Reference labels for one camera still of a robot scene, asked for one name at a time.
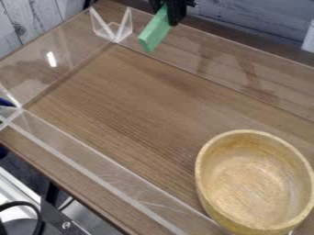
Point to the clear acrylic corner bracket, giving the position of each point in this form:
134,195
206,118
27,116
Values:
114,32

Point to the clear acrylic wall panel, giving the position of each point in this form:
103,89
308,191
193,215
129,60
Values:
129,216

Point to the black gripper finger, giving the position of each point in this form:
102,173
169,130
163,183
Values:
157,4
177,11

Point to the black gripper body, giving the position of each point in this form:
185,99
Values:
189,3

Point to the light wooden bowl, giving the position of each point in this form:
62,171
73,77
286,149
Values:
254,183

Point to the green rectangular block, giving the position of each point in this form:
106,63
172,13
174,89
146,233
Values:
155,30

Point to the black table leg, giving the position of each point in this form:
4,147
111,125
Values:
53,194

